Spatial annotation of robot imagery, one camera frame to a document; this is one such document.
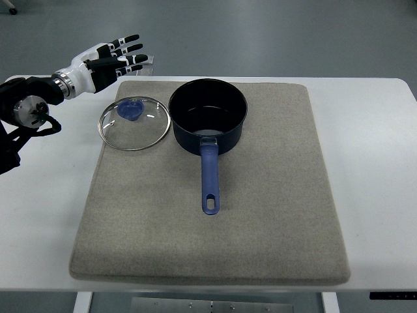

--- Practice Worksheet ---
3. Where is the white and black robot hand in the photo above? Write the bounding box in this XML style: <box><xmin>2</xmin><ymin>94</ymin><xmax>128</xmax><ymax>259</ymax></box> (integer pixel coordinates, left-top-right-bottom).
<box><xmin>52</xmin><ymin>34</ymin><xmax>149</xmax><ymax>99</ymax></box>

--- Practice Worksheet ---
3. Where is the glass lid with blue knob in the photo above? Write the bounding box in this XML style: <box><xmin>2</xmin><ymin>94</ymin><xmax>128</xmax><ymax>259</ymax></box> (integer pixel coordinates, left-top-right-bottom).
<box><xmin>98</xmin><ymin>96</ymin><xmax>171</xmax><ymax>151</ymax></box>

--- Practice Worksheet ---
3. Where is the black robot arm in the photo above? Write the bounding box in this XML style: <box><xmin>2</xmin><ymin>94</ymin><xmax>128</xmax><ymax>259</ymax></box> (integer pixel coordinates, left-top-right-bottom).
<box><xmin>1</xmin><ymin>77</ymin><xmax>66</xmax><ymax>174</ymax></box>

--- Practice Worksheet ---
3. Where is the lower floor socket plate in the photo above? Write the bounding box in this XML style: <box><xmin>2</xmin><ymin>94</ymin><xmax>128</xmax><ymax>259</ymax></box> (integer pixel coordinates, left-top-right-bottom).
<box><xmin>136</xmin><ymin>67</ymin><xmax>154</xmax><ymax>76</ymax></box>

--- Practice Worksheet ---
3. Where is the dark blue saucepan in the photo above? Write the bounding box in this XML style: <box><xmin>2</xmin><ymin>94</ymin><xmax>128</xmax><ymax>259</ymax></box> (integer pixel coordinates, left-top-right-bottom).
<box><xmin>169</xmin><ymin>78</ymin><xmax>248</xmax><ymax>215</ymax></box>

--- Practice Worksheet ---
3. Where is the white left table leg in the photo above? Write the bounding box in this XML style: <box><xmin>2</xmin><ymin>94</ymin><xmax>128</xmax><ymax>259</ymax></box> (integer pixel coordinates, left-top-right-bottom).
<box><xmin>73</xmin><ymin>291</ymin><xmax>93</xmax><ymax>313</ymax></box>

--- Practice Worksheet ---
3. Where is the white table leg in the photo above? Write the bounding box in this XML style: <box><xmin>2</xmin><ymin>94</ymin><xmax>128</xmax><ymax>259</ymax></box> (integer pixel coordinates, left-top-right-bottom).
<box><xmin>73</xmin><ymin>291</ymin><xmax>93</xmax><ymax>313</ymax></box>
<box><xmin>321</xmin><ymin>292</ymin><xmax>340</xmax><ymax>313</ymax></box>

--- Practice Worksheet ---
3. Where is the beige fabric mat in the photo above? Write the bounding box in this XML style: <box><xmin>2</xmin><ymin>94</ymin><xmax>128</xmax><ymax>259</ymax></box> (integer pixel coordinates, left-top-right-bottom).
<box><xmin>68</xmin><ymin>80</ymin><xmax>352</xmax><ymax>287</ymax></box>

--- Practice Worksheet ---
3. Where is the white right table leg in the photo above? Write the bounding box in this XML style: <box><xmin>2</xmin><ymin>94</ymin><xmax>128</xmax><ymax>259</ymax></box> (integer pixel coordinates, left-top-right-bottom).
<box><xmin>321</xmin><ymin>292</ymin><xmax>340</xmax><ymax>313</ymax></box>

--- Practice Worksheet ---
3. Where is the black table control panel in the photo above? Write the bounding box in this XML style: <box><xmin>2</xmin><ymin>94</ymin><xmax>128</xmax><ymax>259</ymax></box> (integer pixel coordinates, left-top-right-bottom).
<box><xmin>369</xmin><ymin>291</ymin><xmax>417</xmax><ymax>301</ymax></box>

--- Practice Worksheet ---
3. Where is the grey metal base plate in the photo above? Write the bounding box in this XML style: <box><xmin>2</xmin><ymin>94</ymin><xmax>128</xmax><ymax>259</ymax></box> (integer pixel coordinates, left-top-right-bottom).
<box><xmin>130</xmin><ymin>297</ymin><xmax>294</xmax><ymax>313</ymax></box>

